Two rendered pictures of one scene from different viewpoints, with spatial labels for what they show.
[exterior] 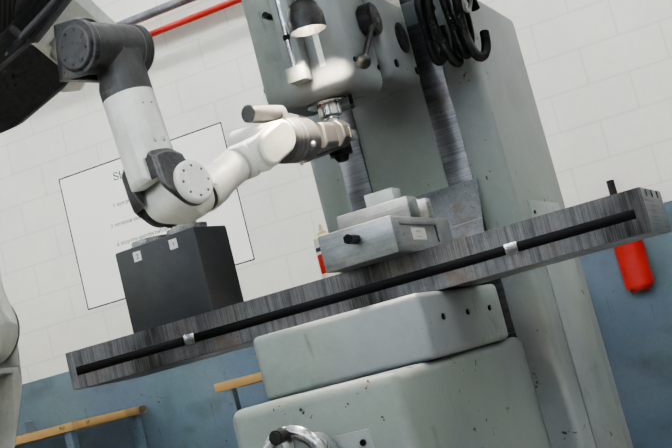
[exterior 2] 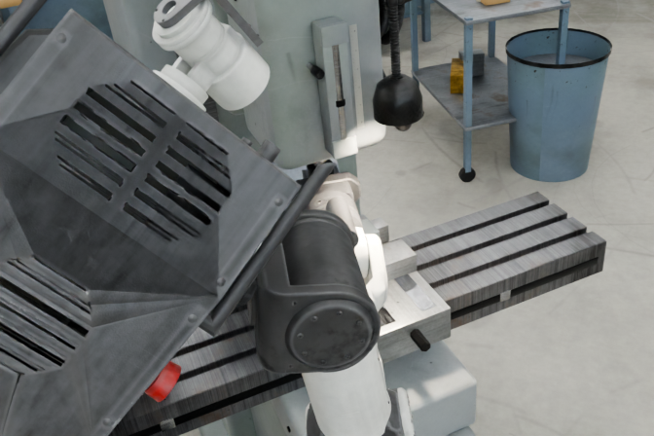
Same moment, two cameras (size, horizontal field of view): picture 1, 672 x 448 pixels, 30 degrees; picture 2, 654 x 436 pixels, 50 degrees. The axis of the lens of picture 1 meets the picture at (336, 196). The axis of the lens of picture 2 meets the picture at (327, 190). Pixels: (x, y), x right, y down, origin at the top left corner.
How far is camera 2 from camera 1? 211 cm
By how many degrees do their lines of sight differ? 56
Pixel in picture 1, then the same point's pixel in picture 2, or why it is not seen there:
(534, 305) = not seen: hidden behind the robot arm
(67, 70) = (299, 363)
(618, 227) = (583, 271)
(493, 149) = not seen: hidden behind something
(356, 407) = not seen: outside the picture
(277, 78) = (301, 139)
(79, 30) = (354, 316)
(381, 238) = (438, 328)
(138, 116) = (378, 383)
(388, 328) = (446, 412)
